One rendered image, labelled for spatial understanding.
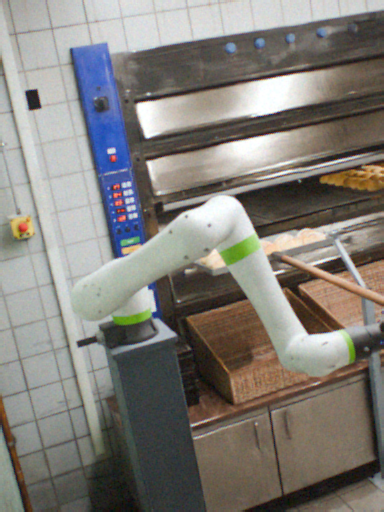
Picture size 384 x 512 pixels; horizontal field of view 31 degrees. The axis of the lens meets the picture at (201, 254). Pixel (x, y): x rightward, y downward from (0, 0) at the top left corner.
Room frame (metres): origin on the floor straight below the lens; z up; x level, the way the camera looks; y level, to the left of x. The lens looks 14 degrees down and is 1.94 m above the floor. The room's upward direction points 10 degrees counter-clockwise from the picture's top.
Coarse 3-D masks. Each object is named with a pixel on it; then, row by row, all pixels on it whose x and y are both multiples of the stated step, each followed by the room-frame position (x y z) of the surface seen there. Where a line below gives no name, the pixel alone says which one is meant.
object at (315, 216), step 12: (348, 204) 3.46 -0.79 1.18; (360, 204) 3.46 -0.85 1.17; (372, 204) 3.48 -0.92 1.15; (300, 216) 3.39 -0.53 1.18; (312, 216) 3.38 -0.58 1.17; (324, 216) 3.40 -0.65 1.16; (336, 216) 3.41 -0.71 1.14; (264, 228) 3.30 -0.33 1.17; (276, 228) 3.32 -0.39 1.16; (288, 228) 3.33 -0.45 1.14
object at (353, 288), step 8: (288, 264) 2.56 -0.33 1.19; (296, 264) 2.49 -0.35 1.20; (304, 264) 2.45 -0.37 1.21; (312, 272) 2.37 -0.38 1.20; (320, 272) 2.33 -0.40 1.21; (328, 280) 2.26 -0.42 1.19; (336, 280) 2.22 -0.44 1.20; (344, 280) 2.19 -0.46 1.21; (344, 288) 2.16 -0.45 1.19; (352, 288) 2.11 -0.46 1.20; (360, 288) 2.08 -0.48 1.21; (360, 296) 2.07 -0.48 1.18; (368, 296) 2.02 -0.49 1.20; (376, 296) 1.99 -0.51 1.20
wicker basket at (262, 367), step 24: (216, 312) 3.16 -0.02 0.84; (240, 312) 3.19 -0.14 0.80; (312, 312) 3.05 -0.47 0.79; (192, 336) 3.08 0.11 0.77; (216, 336) 3.12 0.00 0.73; (240, 336) 3.15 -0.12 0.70; (264, 336) 3.18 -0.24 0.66; (216, 360) 2.80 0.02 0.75; (240, 360) 3.11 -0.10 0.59; (264, 360) 3.07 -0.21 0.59; (216, 384) 2.86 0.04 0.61; (240, 384) 2.69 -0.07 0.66; (264, 384) 2.73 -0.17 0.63; (288, 384) 2.76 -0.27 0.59
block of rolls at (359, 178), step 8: (360, 168) 4.25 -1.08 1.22; (368, 168) 4.18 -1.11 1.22; (376, 168) 4.10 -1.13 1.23; (328, 176) 4.18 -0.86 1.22; (336, 176) 4.10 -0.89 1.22; (344, 176) 4.02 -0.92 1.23; (352, 176) 3.94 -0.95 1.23; (360, 176) 4.00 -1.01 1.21; (368, 176) 3.97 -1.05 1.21; (376, 176) 3.88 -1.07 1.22; (328, 184) 4.11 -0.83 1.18; (336, 184) 4.01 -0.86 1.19; (344, 184) 3.92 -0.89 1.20; (352, 184) 3.84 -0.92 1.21; (360, 184) 3.77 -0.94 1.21; (368, 184) 3.72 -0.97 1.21; (376, 184) 3.67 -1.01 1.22
